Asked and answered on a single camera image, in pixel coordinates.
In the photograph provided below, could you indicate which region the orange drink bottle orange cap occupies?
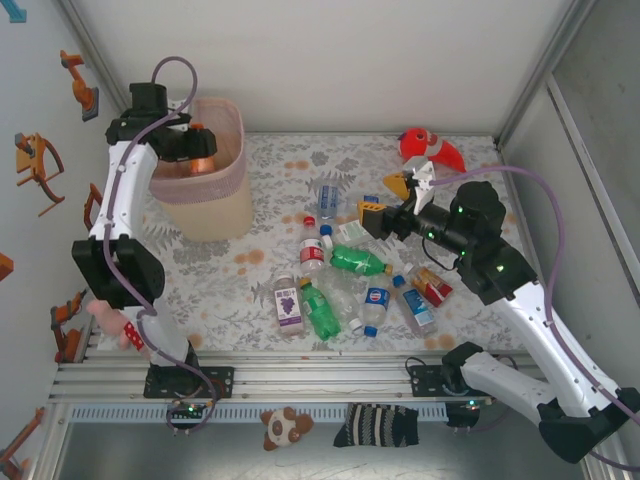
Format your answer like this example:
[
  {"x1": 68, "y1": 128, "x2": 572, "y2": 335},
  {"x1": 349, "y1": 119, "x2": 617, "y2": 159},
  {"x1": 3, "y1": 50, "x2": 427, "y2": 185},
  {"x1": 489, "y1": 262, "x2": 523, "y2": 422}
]
[{"x1": 187, "y1": 121, "x2": 218, "y2": 177}]

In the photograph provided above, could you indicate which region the Pepsi bottle blue cap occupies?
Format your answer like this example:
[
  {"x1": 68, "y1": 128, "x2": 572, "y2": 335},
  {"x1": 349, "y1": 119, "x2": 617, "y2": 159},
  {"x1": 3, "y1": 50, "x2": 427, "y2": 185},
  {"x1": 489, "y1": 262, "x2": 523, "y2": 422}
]
[
  {"x1": 343, "y1": 193, "x2": 386, "y2": 224},
  {"x1": 359, "y1": 282, "x2": 392, "y2": 337}
]

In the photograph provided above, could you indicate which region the lime juice bottle green label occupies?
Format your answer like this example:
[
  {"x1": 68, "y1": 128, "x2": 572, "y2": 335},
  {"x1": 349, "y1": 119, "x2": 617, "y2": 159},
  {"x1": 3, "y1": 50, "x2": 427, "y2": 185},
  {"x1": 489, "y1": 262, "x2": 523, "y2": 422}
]
[{"x1": 332, "y1": 219, "x2": 381, "y2": 247}]

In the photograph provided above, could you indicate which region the clear water bottle blue label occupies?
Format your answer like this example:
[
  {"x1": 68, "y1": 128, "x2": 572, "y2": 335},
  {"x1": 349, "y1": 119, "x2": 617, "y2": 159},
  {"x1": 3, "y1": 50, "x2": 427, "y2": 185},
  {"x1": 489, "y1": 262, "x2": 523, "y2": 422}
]
[{"x1": 316, "y1": 182, "x2": 342, "y2": 237}]

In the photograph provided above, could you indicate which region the crushed green bottle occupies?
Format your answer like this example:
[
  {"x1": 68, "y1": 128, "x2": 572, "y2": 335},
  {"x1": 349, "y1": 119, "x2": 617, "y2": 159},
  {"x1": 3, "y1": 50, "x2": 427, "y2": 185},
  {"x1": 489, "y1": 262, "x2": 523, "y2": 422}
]
[{"x1": 329, "y1": 243, "x2": 395, "y2": 277}]

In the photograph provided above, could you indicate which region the clear bottle red label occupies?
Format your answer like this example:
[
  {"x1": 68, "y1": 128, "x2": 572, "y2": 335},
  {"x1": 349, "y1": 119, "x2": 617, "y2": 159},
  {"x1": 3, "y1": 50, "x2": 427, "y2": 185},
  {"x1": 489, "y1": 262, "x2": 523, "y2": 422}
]
[{"x1": 298, "y1": 215, "x2": 327, "y2": 276}]

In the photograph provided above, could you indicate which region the Nescafe coffee bottle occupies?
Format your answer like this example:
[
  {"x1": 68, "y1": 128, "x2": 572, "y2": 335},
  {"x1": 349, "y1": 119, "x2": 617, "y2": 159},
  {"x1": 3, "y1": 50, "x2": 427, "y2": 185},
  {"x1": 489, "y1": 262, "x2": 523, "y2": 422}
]
[{"x1": 407, "y1": 264, "x2": 455, "y2": 309}]

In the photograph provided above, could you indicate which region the water bottle light blue label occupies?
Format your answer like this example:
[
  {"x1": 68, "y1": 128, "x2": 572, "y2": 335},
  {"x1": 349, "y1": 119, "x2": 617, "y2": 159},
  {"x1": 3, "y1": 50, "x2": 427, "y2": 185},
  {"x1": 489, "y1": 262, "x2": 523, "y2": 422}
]
[{"x1": 392, "y1": 274, "x2": 437, "y2": 337}]

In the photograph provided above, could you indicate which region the grape juice bottle purple label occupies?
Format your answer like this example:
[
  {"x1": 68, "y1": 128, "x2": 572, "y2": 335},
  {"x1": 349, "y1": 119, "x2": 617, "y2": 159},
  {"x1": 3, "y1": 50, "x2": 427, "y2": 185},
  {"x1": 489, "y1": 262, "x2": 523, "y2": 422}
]
[{"x1": 273, "y1": 272, "x2": 306, "y2": 335}]

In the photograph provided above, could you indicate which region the beige ribbed plastic bin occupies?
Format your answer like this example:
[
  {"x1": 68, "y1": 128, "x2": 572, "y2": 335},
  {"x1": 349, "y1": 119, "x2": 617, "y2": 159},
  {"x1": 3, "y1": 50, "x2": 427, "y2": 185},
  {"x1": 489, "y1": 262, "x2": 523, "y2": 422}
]
[{"x1": 148, "y1": 97, "x2": 255, "y2": 244}]

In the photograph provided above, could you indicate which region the orange fish plush toy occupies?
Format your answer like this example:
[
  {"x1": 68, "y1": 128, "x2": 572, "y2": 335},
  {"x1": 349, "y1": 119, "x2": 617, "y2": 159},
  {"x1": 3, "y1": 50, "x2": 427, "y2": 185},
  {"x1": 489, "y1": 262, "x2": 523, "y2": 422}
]
[{"x1": 397, "y1": 127, "x2": 470, "y2": 175}]

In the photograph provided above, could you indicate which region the crushed clear bottle white cap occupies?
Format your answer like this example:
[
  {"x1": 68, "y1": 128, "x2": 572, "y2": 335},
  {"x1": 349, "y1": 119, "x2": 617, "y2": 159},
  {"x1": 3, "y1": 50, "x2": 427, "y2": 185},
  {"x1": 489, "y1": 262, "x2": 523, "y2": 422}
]
[{"x1": 314, "y1": 267, "x2": 365, "y2": 332}]

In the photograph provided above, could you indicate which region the green bottle yellow cap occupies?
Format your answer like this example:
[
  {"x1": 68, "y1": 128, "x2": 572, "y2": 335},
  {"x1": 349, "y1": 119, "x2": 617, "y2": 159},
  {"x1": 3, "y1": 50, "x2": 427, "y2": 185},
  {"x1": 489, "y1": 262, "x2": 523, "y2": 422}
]
[{"x1": 298, "y1": 277, "x2": 343, "y2": 343}]

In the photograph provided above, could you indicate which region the pink plush toy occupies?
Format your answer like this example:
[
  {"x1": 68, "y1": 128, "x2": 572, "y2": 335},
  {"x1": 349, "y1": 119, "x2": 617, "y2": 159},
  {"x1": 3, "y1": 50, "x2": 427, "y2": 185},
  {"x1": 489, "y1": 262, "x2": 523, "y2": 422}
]
[{"x1": 85, "y1": 298, "x2": 151, "y2": 359}]

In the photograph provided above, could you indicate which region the black white striped sock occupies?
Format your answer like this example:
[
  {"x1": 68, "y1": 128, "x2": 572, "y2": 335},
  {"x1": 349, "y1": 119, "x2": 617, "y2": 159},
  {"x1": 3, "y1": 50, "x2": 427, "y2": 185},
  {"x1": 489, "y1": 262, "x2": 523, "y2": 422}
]
[{"x1": 333, "y1": 402, "x2": 420, "y2": 449}]

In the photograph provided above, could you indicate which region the brown white panda plush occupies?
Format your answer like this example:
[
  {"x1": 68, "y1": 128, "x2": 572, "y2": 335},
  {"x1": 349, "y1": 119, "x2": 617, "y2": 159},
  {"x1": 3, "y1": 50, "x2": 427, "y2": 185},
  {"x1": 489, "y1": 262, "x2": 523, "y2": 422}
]
[{"x1": 259, "y1": 405, "x2": 315, "y2": 453}]

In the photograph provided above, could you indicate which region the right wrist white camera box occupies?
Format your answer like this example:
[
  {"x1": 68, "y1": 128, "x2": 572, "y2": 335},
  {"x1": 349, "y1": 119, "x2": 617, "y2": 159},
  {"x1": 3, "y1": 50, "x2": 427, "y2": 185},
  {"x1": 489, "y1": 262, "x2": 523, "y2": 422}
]
[{"x1": 403, "y1": 156, "x2": 437, "y2": 214}]

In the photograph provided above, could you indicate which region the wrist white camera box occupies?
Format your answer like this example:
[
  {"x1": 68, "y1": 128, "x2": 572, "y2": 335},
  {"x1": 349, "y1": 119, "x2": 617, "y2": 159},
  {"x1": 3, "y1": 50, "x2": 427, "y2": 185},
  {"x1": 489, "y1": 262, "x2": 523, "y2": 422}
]
[
  {"x1": 167, "y1": 97, "x2": 194, "y2": 126},
  {"x1": 403, "y1": 156, "x2": 437, "y2": 214}
]

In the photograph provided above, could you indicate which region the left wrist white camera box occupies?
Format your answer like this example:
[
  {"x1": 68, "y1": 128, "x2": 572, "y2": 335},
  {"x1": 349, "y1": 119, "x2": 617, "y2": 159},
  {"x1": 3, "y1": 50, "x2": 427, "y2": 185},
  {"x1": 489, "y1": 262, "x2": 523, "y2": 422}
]
[{"x1": 167, "y1": 97, "x2": 194, "y2": 126}]

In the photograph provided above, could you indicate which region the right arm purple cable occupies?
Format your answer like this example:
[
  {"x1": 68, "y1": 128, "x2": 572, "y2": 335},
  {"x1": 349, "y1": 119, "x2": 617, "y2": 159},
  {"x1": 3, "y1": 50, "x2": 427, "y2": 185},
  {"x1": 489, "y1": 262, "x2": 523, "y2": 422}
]
[{"x1": 433, "y1": 165, "x2": 640, "y2": 472}]

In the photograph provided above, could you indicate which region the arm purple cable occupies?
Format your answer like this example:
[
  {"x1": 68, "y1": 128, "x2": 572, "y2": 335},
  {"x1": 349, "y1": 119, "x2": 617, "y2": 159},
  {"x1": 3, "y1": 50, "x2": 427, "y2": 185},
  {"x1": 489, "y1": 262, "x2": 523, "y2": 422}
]
[
  {"x1": 433, "y1": 165, "x2": 640, "y2": 472},
  {"x1": 102, "y1": 56, "x2": 221, "y2": 437}
]

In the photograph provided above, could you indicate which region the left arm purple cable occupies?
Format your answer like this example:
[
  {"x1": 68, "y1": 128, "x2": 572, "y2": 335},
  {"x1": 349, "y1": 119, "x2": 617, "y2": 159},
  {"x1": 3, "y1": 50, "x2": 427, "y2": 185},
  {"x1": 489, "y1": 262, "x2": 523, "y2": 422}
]
[{"x1": 102, "y1": 56, "x2": 221, "y2": 437}]

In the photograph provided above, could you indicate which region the aluminium corner post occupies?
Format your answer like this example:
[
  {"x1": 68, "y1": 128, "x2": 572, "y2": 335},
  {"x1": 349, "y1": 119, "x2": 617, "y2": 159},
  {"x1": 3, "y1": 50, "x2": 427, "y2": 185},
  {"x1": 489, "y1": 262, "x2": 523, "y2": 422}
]
[
  {"x1": 494, "y1": 0, "x2": 599, "y2": 151},
  {"x1": 57, "y1": 0, "x2": 146, "y2": 156}
]

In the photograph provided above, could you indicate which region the orange claw frame wall sticker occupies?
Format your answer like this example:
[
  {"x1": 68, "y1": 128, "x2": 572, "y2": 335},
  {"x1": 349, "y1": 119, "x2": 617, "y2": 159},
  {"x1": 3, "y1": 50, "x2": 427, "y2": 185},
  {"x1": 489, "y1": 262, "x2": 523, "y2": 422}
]
[{"x1": 13, "y1": 132, "x2": 67, "y2": 217}]

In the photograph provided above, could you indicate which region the aluminium extrusion rail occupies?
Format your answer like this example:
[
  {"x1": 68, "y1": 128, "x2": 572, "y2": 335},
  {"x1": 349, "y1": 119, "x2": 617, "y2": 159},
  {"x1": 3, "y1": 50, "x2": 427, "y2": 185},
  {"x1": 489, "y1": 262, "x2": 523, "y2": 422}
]
[{"x1": 47, "y1": 349, "x2": 601, "y2": 404}]

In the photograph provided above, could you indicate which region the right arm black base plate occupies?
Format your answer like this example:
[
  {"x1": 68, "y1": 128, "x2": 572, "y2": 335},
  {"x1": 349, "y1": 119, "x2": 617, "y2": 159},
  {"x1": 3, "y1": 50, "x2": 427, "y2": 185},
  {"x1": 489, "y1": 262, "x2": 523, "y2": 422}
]
[{"x1": 409, "y1": 364, "x2": 501, "y2": 399}]

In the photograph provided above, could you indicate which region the teal wall sticker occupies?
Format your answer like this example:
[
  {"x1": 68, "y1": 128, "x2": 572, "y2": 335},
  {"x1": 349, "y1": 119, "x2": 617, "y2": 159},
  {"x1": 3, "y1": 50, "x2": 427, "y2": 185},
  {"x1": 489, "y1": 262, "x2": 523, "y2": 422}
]
[{"x1": 0, "y1": 0, "x2": 29, "y2": 25}]

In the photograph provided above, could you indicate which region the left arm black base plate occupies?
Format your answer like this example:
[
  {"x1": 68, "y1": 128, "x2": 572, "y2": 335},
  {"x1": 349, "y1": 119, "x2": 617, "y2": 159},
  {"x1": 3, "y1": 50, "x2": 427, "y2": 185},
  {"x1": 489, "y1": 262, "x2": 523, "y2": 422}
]
[{"x1": 143, "y1": 366, "x2": 236, "y2": 400}]

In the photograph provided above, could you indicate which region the white slotted cable duct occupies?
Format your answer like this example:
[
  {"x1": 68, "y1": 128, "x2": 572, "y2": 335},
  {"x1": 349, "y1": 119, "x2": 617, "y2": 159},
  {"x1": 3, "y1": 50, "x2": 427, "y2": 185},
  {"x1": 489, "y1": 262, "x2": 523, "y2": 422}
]
[{"x1": 67, "y1": 403, "x2": 449, "y2": 422}]

